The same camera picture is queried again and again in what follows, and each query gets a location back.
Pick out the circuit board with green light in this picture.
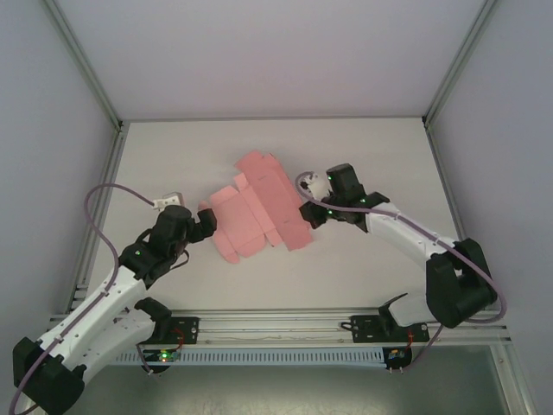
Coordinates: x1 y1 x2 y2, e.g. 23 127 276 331
144 348 182 363

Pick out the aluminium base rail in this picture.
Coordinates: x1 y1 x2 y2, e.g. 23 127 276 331
42 307 513 347

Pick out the aluminium lower frame leg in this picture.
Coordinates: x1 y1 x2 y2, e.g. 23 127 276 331
492 343 541 415

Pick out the perforated grey cable duct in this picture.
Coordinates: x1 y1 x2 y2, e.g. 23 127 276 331
105 348 385 367

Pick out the aluminium frame post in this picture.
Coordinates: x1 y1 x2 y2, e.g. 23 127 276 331
42 0 124 131
423 0 498 129

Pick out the pink paper box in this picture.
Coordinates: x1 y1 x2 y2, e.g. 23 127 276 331
197 150 313 265

